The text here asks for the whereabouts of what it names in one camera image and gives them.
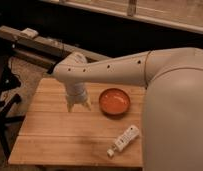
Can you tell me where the wooden window frame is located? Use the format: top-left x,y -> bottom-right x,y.
42,0 -> 203,34

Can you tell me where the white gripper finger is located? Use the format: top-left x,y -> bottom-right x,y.
82,100 -> 91,110
67,103 -> 74,112

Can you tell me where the small white box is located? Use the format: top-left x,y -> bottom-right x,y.
21,28 -> 38,38

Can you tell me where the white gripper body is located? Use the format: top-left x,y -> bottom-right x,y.
65,83 -> 88,105

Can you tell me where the long wooden beam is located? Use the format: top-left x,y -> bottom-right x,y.
0,26 -> 108,69

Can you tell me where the white plastic bottle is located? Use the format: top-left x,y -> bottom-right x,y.
107,125 -> 140,157

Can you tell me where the orange ceramic bowl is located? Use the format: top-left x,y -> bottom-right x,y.
99,88 -> 130,116

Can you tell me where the black tripod stand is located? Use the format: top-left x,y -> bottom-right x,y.
0,55 -> 24,159

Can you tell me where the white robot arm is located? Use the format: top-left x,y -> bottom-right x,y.
53,47 -> 203,171

